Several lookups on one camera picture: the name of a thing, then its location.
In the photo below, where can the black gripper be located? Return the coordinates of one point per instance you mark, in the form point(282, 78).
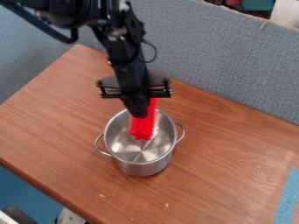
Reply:
point(132, 84)

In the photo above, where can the red block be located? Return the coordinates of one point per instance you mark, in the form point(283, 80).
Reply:
point(142, 126)

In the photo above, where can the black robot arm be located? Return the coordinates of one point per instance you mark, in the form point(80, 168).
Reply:
point(120, 33)

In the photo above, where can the metal pot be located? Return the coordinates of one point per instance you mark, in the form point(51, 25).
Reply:
point(139, 158)

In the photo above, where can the white round object below table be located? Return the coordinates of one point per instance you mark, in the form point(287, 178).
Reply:
point(68, 217)

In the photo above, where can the black object bottom left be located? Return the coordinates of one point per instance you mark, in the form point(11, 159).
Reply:
point(19, 215)

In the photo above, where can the blue tape strip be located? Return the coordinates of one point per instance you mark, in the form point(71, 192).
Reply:
point(285, 213)

